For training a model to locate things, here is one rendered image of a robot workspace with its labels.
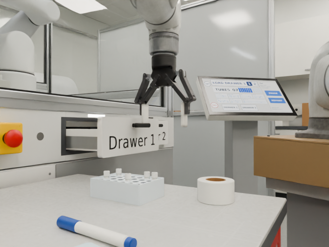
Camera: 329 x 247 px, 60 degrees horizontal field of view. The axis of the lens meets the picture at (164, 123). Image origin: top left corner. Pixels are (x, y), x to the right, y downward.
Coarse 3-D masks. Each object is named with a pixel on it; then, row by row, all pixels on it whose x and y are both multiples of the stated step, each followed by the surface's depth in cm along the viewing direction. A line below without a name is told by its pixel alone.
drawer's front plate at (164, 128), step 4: (164, 124) 132; (160, 128) 128; (164, 128) 132; (160, 132) 128; (160, 136) 128; (164, 136) 131; (160, 140) 128; (164, 140) 131; (160, 144) 128; (164, 144) 132
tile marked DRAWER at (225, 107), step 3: (222, 105) 154; (225, 105) 155; (228, 105) 155; (231, 105) 155; (234, 105) 156; (237, 105) 156; (225, 108) 153; (228, 108) 154; (231, 108) 154; (234, 108) 154; (237, 108) 155
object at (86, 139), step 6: (66, 132) 84; (72, 132) 83; (78, 132) 82; (84, 132) 81; (90, 132) 80; (96, 132) 78; (66, 138) 84; (72, 138) 83; (78, 138) 82; (84, 138) 80; (90, 138) 79; (96, 138) 78; (66, 144) 84; (72, 144) 83; (78, 144) 82; (84, 144) 80; (90, 144) 79; (96, 144) 78; (90, 150) 80; (96, 150) 78
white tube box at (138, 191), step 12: (96, 180) 57; (108, 180) 55; (120, 180) 56; (132, 180) 56; (144, 180) 56; (156, 180) 56; (96, 192) 56; (108, 192) 55; (120, 192) 53; (132, 192) 52; (144, 192) 52; (156, 192) 56; (132, 204) 52
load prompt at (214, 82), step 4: (212, 80) 167; (216, 80) 168; (220, 80) 168; (224, 80) 169; (228, 80) 169; (232, 80) 170; (236, 80) 171; (212, 84) 165; (216, 84) 165; (220, 84) 166; (224, 84) 166; (228, 84) 167; (232, 84) 168; (236, 84) 168; (240, 84) 169; (244, 84) 169; (248, 84) 170; (252, 84) 170; (256, 84) 171
